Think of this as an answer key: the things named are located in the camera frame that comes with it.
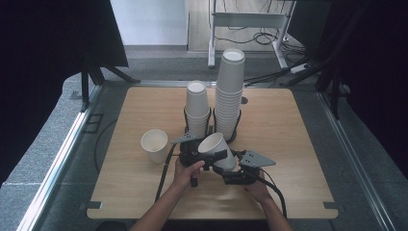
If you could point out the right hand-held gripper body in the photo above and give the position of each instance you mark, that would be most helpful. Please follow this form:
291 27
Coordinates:
247 174

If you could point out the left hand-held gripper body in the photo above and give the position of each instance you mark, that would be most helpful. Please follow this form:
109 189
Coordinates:
189 152

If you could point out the person's right hand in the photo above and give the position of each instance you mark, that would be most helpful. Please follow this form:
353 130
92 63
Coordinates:
258 192

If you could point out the person's left hand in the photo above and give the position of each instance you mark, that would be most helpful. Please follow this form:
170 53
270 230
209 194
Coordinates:
184 178

